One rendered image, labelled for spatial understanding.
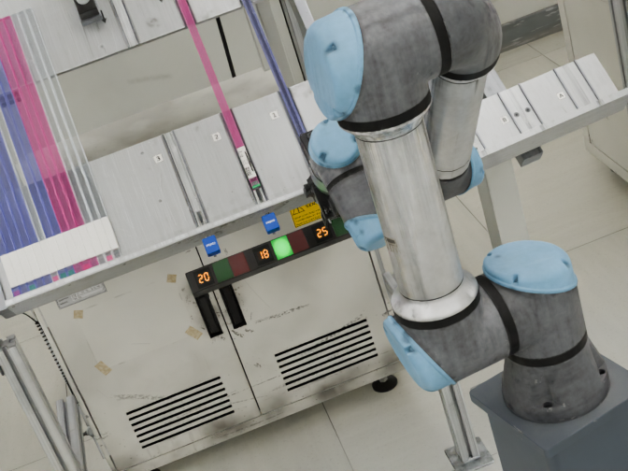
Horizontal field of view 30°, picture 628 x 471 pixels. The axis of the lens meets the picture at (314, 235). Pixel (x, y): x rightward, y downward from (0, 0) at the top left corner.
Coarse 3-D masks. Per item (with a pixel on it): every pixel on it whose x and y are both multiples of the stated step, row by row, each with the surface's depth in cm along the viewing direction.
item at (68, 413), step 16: (0, 368) 205; (64, 416) 241; (80, 416) 244; (64, 432) 235; (80, 432) 237; (80, 448) 230; (480, 448) 243; (80, 464) 224; (464, 464) 240; (480, 464) 239
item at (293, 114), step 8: (248, 0) 214; (248, 8) 213; (256, 16) 213; (256, 24) 212; (256, 32) 212; (264, 40) 212; (264, 48) 211; (272, 56) 211; (272, 64) 210; (272, 72) 210; (280, 80) 209; (280, 88) 209; (288, 96) 209; (288, 104) 208; (296, 112) 208; (296, 120) 207; (296, 128) 207; (304, 128) 207
